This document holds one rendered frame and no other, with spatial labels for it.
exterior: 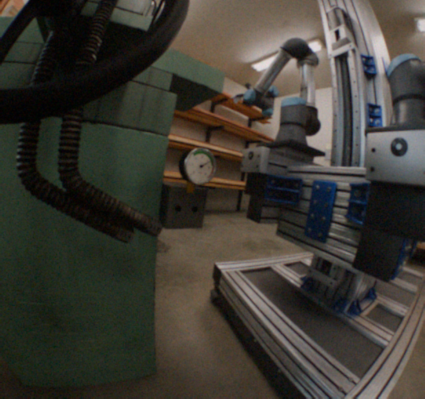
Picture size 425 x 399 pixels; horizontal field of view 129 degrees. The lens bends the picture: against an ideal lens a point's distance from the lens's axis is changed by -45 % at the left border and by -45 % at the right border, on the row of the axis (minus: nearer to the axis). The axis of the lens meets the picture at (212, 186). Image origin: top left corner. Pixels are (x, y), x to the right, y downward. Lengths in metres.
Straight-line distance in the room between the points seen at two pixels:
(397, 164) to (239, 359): 0.76
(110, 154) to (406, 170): 0.50
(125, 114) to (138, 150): 0.07
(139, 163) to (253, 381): 0.75
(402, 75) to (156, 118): 0.60
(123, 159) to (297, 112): 0.68
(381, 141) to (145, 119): 0.43
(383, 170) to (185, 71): 0.42
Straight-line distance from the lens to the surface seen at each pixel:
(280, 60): 1.04
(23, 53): 0.42
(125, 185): 0.33
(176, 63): 0.41
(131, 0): 0.34
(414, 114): 0.53
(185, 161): 0.29
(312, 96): 1.00
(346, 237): 0.54
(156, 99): 0.36
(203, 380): 0.73
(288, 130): 0.77
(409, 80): 0.59
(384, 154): 0.38
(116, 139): 0.33
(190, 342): 0.82
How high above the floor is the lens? 0.65
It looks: 3 degrees down
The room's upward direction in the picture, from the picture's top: 8 degrees clockwise
